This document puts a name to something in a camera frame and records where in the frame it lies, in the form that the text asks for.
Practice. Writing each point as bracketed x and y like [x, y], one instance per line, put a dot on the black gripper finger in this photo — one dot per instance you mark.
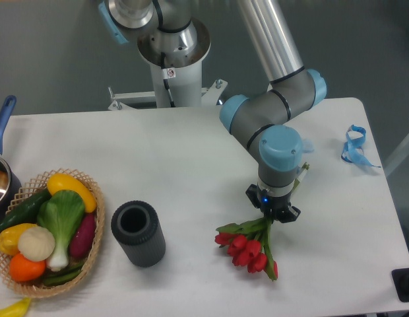
[251, 193]
[287, 214]

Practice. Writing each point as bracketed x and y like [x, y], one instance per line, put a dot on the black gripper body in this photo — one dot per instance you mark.
[269, 204]

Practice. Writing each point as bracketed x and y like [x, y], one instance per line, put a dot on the red tulip bouquet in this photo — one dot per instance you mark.
[248, 244]

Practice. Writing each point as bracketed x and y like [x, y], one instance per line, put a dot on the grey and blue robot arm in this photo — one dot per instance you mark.
[258, 124]

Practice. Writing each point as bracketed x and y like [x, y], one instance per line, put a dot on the blue ribbon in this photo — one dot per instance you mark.
[352, 151]

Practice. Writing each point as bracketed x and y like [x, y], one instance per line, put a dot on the dark grey ribbed vase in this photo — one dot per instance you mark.
[136, 227]

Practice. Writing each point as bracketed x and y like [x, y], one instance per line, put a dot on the black device at table edge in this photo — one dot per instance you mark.
[401, 283]

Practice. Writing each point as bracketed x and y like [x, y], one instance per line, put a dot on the purple sweet potato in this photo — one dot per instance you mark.
[83, 239]

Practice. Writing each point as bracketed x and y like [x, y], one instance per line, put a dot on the green bok choy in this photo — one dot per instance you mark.
[62, 216]

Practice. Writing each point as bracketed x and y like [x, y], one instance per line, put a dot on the green beans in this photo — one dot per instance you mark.
[64, 276]

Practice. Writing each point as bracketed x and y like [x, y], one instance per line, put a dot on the white garlic bulb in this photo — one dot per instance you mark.
[36, 244]

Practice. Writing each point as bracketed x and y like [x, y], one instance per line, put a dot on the green cucumber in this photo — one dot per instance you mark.
[26, 211]

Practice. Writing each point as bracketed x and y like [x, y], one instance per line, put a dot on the woven wicker basket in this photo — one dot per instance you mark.
[37, 289]

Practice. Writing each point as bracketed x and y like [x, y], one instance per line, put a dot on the orange fruit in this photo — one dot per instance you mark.
[22, 270]

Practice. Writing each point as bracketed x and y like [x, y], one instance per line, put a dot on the yellow bell pepper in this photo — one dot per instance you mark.
[9, 238]

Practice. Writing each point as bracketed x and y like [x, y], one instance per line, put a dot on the yellow banana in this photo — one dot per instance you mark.
[18, 309]

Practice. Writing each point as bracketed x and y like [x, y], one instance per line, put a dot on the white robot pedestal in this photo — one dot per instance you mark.
[176, 64]

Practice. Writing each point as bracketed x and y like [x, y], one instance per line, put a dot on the white frame at right edge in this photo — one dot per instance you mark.
[397, 157]

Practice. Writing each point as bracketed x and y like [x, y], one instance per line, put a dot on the blue handled saucepan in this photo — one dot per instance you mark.
[9, 182]

